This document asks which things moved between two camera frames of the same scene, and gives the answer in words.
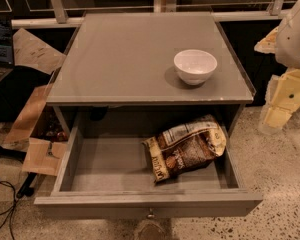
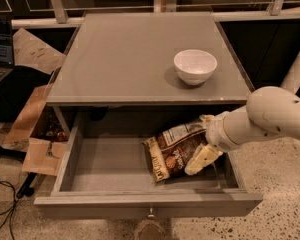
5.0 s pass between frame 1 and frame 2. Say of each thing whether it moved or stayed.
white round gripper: moved
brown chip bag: stayed
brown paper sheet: stayed
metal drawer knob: stayed
